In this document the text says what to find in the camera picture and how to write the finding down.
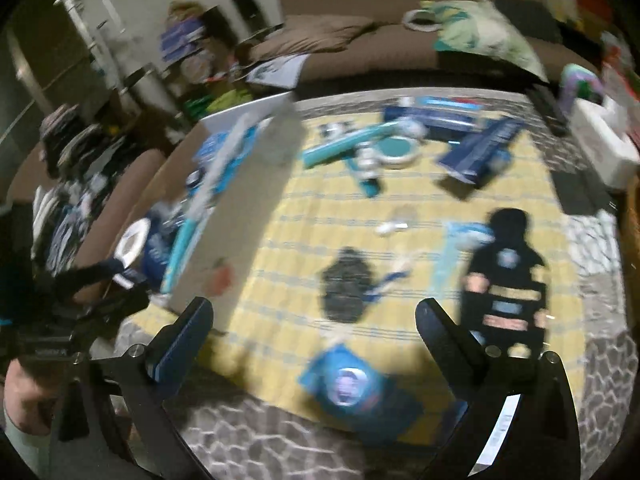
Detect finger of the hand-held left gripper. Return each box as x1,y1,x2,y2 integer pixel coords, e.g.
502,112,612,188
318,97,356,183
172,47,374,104
85,285,151,328
57,258,128,291

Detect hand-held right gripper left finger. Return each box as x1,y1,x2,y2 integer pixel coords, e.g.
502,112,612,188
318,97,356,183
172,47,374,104
55,296,216,480

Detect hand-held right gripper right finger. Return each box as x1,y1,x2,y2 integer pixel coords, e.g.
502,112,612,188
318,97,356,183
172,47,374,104
415,297,581,480

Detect black printed sock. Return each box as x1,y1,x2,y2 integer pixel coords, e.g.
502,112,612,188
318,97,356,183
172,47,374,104
460,207,551,361

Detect blue packet with round window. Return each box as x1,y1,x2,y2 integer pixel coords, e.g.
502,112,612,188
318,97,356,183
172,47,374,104
299,342,426,436

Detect dark knitted cloth bundle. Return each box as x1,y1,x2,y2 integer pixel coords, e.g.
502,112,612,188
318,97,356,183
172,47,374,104
320,247,373,323

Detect cardboard box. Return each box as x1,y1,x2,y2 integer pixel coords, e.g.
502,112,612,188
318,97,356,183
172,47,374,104
75,91,307,338

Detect person's left forearm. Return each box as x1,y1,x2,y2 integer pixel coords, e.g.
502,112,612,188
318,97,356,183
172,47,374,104
0,360,56,480

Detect white tape roll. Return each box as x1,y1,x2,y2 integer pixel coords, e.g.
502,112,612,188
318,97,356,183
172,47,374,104
116,217,153,267

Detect dark blue tissue pack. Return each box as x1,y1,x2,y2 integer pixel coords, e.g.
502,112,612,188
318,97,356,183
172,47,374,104
142,220,178,281

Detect small blue white brush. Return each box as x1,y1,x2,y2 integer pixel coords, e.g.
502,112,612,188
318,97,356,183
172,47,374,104
367,255,416,306

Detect light blue toothbrush pack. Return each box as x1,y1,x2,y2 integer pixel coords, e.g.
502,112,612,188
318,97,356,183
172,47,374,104
431,220,496,297

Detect brown chair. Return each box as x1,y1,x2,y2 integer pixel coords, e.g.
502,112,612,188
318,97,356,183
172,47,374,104
5,147,171,281

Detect yellow checked tablecloth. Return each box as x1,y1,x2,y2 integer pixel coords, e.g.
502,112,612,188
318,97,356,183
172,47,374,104
112,87,631,480

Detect pile of clothes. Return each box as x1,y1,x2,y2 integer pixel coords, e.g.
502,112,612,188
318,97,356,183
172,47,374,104
32,105,146,281

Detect small white plastic piece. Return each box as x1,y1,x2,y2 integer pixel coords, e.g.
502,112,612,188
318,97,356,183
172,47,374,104
376,205,416,238

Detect stack of blue packets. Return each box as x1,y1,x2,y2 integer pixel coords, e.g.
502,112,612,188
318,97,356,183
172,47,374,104
192,130,261,181

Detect yellow plaid tablecloth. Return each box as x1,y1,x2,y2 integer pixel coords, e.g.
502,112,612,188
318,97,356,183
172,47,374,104
117,127,586,448

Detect open dark blue carton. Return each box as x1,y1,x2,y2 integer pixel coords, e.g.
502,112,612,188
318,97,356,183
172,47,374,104
437,117,526,188

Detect round teal compact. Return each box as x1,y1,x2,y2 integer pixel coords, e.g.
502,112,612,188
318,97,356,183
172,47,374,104
380,135,421,168

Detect small white bottle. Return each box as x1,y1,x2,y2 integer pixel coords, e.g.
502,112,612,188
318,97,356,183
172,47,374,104
352,145,383,181

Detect black flat case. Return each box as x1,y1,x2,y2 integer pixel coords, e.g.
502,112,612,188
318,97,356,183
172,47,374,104
552,170,606,217

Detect green bag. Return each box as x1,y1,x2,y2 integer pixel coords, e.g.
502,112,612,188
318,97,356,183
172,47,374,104
185,87,253,118

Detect white blue figurine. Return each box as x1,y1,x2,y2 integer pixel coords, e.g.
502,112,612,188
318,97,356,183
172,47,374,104
397,117,431,138

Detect long dark blue box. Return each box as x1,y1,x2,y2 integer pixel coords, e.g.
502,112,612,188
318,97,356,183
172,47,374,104
415,105,488,141

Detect long teal tube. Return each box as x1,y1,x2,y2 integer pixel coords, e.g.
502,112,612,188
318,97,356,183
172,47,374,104
302,125,401,168

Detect white blue toothpaste box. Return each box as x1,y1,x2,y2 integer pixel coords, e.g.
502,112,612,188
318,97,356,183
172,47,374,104
420,96,488,111

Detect purple box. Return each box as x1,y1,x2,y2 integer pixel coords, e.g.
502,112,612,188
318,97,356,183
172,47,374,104
160,17,206,61

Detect black remote control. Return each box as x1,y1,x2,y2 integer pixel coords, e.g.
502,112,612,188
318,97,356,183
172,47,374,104
525,85,571,136

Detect white metal rack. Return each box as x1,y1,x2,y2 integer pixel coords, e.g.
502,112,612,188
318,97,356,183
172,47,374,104
55,0,171,111

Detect white tissue box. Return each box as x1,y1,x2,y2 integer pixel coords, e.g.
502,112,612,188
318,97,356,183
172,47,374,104
570,95,640,191

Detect printed papers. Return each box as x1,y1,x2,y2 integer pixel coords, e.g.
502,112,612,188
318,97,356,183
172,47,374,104
245,55,311,88

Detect purple plush toy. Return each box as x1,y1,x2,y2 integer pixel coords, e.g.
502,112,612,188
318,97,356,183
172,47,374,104
557,64,606,116

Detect floral pillow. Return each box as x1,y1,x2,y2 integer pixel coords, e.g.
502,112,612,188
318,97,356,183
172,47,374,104
432,0,548,83

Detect brown blanket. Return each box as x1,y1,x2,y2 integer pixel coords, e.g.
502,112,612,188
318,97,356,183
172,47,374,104
247,14,376,61

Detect red box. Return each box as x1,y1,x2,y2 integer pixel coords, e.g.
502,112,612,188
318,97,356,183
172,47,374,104
570,0,616,26

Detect black wall panel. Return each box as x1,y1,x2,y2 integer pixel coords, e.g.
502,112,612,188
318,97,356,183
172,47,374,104
232,0,262,26

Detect white ring-shaped object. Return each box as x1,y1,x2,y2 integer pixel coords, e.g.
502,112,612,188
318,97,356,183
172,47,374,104
402,9,441,31

